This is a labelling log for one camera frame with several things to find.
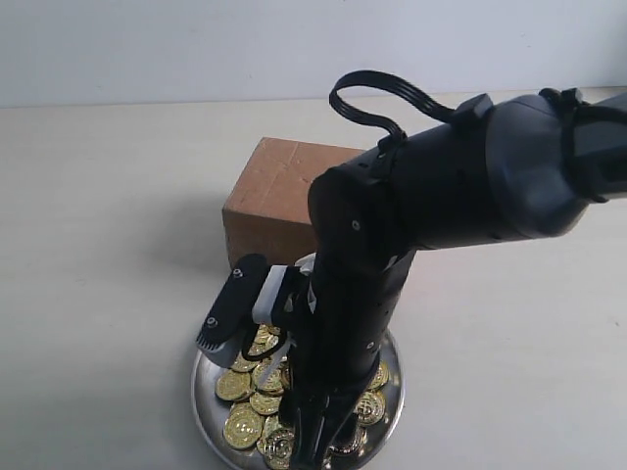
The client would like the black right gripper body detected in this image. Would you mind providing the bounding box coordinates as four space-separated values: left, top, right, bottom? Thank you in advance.
286 250 415 469

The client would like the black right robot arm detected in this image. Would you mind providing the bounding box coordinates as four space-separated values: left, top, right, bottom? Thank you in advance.
282 89 626 469

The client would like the brown cardboard box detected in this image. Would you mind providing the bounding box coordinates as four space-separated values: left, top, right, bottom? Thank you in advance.
222 137 362 265

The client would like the gold coin right of gripper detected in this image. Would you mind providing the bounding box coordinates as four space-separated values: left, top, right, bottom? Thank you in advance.
354 391 386 427

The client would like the gold coin left upper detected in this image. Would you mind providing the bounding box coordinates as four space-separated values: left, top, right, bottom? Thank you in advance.
215 369 254 402

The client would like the gold coin bottom centre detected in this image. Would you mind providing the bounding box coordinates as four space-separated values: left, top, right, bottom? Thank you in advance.
265 428 294 469

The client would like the gold coin front left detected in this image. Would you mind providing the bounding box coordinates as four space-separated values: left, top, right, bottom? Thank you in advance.
222 402 265 450

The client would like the round silver metal tray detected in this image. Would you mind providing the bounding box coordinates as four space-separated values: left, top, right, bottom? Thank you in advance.
191 332 405 469

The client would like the black ribbon cable loop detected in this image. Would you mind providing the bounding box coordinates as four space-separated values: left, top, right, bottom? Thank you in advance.
328 70 491 148

